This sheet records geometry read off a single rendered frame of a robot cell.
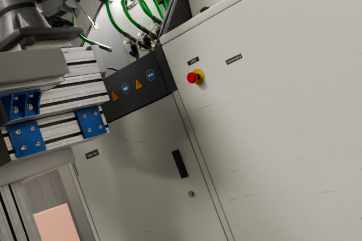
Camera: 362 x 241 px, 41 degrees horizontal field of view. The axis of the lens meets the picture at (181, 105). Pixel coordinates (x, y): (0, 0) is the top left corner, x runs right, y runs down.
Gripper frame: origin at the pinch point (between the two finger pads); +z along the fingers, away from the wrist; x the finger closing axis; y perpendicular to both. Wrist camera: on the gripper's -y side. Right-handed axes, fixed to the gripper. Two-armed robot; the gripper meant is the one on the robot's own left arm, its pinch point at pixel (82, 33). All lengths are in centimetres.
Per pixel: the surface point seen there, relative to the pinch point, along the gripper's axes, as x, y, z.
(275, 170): 48, 39, 86
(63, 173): -267, 12, -28
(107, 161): -3, 45, 34
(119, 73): 21.5, 19.2, 25.9
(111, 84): 16.2, 22.5, 24.3
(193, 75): 48, 20, 52
